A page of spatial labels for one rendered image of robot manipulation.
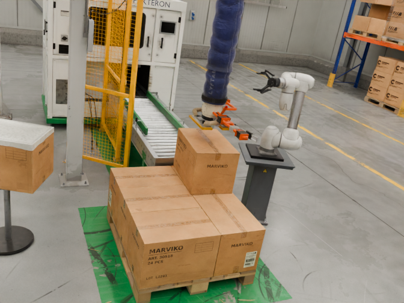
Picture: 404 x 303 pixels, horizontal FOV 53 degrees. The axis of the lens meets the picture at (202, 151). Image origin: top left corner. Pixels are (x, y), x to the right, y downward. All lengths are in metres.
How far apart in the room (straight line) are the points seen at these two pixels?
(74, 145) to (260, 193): 2.05
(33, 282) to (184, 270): 1.14
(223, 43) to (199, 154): 0.93
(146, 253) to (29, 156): 1.09
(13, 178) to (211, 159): 1.55
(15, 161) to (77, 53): 1.48
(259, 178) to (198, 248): 1.35
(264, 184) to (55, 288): 2.18
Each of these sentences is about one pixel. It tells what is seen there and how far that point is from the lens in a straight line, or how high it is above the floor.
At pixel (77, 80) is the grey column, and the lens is 4.33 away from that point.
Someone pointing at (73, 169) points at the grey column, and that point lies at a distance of 4.68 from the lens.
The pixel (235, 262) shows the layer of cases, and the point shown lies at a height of 0.26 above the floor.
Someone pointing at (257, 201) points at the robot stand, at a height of 0.25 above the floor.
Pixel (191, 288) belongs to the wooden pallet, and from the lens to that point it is 3.32.
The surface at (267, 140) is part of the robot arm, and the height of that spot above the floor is 0.93.
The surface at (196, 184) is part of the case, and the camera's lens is 3.52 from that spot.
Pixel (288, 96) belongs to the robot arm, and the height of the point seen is 1.48.
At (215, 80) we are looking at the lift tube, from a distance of 3.46.
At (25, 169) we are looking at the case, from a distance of 3.21.
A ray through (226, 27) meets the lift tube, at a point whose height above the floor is 1.96.
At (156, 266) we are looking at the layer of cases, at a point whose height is 0.34.
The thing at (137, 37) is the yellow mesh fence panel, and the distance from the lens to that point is 4.40.
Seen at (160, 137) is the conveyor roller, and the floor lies 0.55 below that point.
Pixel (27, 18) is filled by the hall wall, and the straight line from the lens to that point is 12.36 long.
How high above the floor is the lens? 2.24
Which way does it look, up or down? 22 degrees down
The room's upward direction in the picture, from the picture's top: 9 degrees clockwise
